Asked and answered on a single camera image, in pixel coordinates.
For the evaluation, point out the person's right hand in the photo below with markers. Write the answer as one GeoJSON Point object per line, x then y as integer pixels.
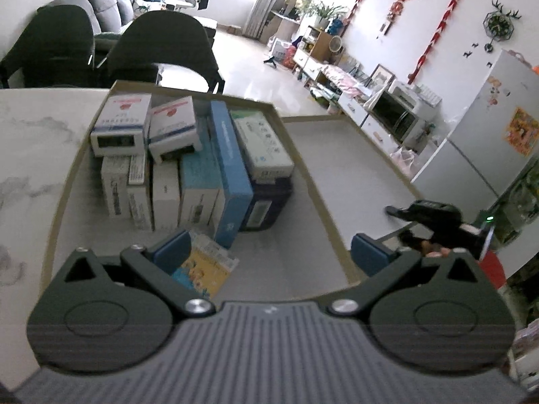
{"type": "Point", "coordinates": [438, 254]}

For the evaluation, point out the dark dining chair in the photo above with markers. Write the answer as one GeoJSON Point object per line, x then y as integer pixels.
{"type": "Point", "coordinates": [54, 42]}
{"type": "Point", "coordinates": [168, 46]}

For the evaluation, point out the wooden shelf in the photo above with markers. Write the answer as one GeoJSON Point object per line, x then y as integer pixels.
{"type": "Point", "coordinates": [318, 46]}

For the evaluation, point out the white refrigerator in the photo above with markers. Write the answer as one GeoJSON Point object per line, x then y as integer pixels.
{"type": "Point", "coordinates": [484, 134]}

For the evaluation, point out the teal white medicine box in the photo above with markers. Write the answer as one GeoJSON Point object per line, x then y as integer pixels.
{"type": "Point", "coordinates": [200, 189]}

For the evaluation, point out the cardboard box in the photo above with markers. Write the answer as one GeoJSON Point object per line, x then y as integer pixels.
{"type": "Point", "coordinates": [273, 252]}

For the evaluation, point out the dark purple box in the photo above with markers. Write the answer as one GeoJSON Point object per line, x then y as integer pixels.
{"type": "Point", "coordinates": [269, 206]}

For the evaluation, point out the antler wall clock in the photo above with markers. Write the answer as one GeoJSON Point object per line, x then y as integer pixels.
{"type": "Point", "coordinates": [499, 25]}

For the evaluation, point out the small black tripod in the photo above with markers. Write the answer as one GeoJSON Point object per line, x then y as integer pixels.
{"type": "Point", "coordinates": [270, 61]}

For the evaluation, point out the white marble desktop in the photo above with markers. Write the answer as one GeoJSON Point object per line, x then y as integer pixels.
{"type": "Point", "coordinates": [25, 147]}

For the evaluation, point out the plastic bag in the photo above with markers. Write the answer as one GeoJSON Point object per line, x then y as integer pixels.
{"type": "Point", "coordinates": [404, 160]}

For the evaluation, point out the blue cartoon medicine box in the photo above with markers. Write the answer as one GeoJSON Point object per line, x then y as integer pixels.
{"type": "Point", "coordinates": [229, 164]}

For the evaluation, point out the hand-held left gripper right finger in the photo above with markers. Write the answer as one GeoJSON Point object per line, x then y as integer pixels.
{"type": "Point", "coordinates": [370, 254]}

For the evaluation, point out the microwave oven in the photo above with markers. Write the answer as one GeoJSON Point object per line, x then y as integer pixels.
{"type": "Point", "coordinates": [400, 113]}

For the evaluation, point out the white TV cabinet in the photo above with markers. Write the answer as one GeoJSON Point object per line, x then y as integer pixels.
{"type": "Point", "coordinates": [351, 107]}

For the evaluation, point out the yellow fridge poster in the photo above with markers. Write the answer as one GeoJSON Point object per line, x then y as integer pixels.
{"type": "Point", "coordinates": [522, 130]}

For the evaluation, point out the small standing framed picture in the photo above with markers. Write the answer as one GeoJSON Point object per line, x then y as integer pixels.
{"type": "Point", "coordinates": [382, 78]}

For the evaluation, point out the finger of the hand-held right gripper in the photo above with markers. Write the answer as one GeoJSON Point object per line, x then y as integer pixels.
{"type": "Point", "coordinates": [400, 213]}

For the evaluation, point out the grey curtain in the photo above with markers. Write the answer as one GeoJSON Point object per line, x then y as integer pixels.
{"type": "Point", "coordinates": [269, 4]}

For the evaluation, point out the cardboard box lid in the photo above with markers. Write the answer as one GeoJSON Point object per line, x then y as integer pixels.
{"type": "Point", "coordinates": [349, 176]}

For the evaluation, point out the yellow cartoon box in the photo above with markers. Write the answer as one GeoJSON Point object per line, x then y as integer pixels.
{"type": "Point", "coordinates": [206, 267]}

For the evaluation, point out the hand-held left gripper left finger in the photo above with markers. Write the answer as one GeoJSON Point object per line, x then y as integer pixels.
{"type": "Point", "coordinates": [172, 252]}

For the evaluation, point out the long plain white box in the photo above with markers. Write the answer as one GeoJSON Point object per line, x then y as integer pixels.
{"type": "Point", "coordinates": [165, 193]}

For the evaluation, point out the potted plant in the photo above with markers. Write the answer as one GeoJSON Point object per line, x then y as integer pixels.
{"type": "Point", "coordinates": [324, 12]}

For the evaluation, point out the pink floral cloth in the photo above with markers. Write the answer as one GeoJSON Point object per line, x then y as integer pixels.
{"type": "Point", "coordinates": [347, 82]}

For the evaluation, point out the round fan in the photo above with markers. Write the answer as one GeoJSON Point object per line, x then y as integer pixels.
{"type": "Point", "coordinates": [335, 44]}

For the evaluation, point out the grey sofa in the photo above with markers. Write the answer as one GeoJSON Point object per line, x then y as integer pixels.
{"type": "Point", "coordinates": [105, 2]}

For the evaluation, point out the small white red box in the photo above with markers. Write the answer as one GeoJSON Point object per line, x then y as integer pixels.
{"type": "Point", "coordinates": [120, 122]}
{"type": "Point", "coordinates": [174, 128]}

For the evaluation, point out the white green medicine box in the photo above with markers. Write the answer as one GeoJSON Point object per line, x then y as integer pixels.
{"type": "Point", "coordinates": [263, 147]}

